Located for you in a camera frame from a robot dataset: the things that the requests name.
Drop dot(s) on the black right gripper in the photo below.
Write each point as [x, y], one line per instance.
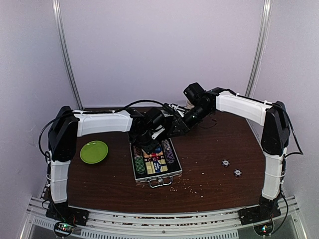
[183, 127]

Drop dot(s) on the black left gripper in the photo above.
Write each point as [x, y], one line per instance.
[148, 149]

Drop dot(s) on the aluminium poker case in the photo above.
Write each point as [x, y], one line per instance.
[175, 169]

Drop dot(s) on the purple poker chip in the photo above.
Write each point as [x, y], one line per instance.
[225, 163]
[237, 173]

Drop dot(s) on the blue Texas Hold'em card box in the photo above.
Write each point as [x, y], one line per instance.
[156, 167]

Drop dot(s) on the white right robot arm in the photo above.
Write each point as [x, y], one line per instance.
[273, 117]

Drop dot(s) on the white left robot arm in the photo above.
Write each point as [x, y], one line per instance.
[69, 125]

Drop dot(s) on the red dice set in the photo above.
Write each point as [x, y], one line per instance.
[156, 158]

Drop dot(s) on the cream ceramic mug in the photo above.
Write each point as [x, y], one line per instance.
[189, 105]

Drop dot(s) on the brown chip stack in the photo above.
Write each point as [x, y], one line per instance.
[137, 152]

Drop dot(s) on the blue beige chip stack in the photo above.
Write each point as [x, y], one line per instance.
[166, 145]

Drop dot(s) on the purple chip stack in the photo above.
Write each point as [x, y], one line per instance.
[170, 157]

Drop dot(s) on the green chip stack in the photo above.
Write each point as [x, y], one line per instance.
[139, 164]

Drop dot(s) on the green plate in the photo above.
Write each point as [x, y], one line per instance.
[94, 152]

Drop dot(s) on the left circuit board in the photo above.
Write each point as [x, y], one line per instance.
[63, 229]

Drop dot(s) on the circuit board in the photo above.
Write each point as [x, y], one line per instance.
[264, 229]
[63, 229]

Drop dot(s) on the right circuit board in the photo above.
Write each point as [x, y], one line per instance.
[264, 229]

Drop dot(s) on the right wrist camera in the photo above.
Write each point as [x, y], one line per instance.
[194, 92]

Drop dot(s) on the aluminium front rail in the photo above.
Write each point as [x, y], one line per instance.
[221, 224]

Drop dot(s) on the right aluminium frame post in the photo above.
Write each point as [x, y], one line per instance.
[261, 44]

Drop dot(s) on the aluminium frame post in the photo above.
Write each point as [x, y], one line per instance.
[261, 44]
[65, 54]

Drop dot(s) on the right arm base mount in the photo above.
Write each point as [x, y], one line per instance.
[255, 215]

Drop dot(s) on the left aluminium frame post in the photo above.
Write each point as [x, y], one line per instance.
[65, 54]

